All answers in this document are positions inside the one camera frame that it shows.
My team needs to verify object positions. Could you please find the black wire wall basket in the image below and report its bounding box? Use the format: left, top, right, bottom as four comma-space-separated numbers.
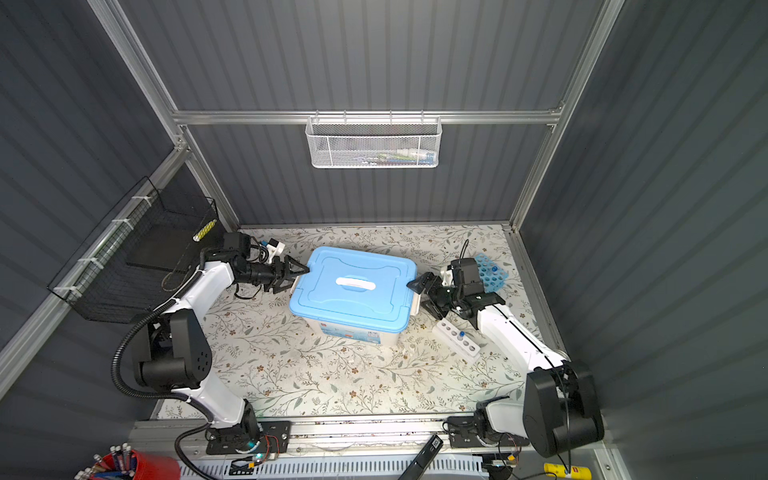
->
47, 174, 224, 324

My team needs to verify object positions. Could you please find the white plastic storage bin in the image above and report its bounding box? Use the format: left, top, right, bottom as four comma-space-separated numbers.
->
305, 318, 400, 347

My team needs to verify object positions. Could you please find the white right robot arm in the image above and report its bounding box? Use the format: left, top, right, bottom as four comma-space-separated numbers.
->
408, 255, 605, 457

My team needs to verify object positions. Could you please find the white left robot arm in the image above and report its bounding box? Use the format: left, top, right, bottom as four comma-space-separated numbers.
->
110, 232, 310, 453

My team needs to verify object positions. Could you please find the small white tube rack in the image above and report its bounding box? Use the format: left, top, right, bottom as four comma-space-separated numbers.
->
432, 319, 481, 364

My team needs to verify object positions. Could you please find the red cup of pens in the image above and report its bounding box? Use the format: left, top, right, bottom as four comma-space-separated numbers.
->
74, 443, 181, 480

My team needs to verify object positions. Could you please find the black flat device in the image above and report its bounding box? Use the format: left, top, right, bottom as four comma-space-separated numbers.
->
398, 434, 444, 480

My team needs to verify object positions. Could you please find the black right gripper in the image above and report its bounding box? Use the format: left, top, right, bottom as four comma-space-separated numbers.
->
409, 272, 463, 318

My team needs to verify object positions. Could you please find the blue test tube rack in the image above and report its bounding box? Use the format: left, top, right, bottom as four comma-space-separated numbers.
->
474, 254, 509, 293

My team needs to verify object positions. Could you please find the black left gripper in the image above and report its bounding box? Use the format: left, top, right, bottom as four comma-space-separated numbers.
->
239, 256, 308, 294

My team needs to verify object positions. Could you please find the blue plastic box lid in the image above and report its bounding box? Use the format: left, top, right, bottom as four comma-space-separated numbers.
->
289, 246, 418, 333

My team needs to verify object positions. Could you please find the white wire mesh basket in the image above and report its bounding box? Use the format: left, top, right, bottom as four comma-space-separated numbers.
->
305, 116, 443, 169

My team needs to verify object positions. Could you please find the yellow pen in basket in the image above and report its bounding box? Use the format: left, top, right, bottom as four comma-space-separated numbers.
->
192, 219, 218, 242

